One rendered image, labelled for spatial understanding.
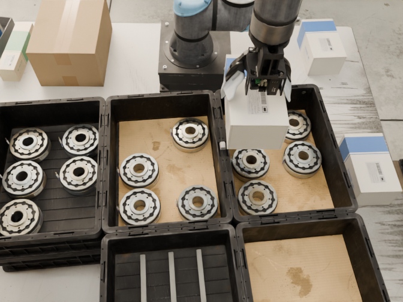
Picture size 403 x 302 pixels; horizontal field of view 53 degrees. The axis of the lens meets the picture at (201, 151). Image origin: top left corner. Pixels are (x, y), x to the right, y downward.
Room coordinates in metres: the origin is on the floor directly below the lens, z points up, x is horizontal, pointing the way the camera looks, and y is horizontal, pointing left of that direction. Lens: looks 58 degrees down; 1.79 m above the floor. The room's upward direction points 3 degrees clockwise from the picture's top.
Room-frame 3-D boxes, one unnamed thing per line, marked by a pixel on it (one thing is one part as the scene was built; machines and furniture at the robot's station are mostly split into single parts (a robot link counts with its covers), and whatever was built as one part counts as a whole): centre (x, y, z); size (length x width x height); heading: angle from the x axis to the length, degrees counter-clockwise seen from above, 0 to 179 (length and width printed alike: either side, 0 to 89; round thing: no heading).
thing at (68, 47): (1.08, 0.48, 0.78); 0.30 x 0.22 x 0.16; 3
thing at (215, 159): (0.53, 0.09, 0.87); 0.40 x 0.30 x 0.11; 8
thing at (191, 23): (1.04, 0.04, 0.97); 0.13 x 0.12 x 0.14; 93
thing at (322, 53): (1.15, -0.42, 0.75); 0.20 x 0.12 x 0.09; 7
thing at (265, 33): (0.56, -0.11, 1.33); 0.08 x 0.08 x 0.05
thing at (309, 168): (0.59, -0.28, 0.86); 0.10 x 0.10 x 0.01
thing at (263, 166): (0.56, -0.14, 0.86); 0.10 x 0.10 x 0.01
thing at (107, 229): (0.53, 0.09, 0.92); 0.40 x 0.30 x 0.02; 8
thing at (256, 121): (0.58, -0.11, 1.09); 0.20 x 0.12 x 0.09; 3
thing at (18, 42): (1.06, 0.69, 0.73); 0.24 x 0.06 x 0.06; 0
